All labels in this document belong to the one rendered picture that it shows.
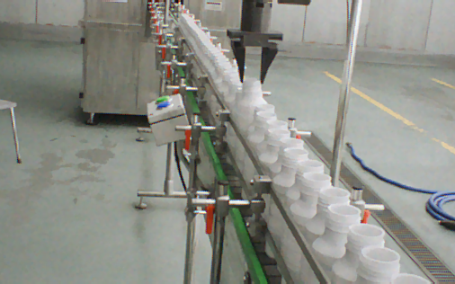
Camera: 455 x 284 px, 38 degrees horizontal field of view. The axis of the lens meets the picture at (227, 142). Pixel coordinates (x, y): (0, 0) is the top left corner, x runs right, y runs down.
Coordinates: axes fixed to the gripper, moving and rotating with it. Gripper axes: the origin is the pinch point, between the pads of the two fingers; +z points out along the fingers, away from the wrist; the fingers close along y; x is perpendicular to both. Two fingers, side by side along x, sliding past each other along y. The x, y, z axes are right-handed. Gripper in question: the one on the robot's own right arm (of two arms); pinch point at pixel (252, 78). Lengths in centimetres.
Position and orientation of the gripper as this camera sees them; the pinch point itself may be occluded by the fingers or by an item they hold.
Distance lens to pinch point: 128.6
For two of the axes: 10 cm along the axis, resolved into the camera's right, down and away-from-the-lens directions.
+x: -1.3, -2.6, 9.6
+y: 9.9, 0.2, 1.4
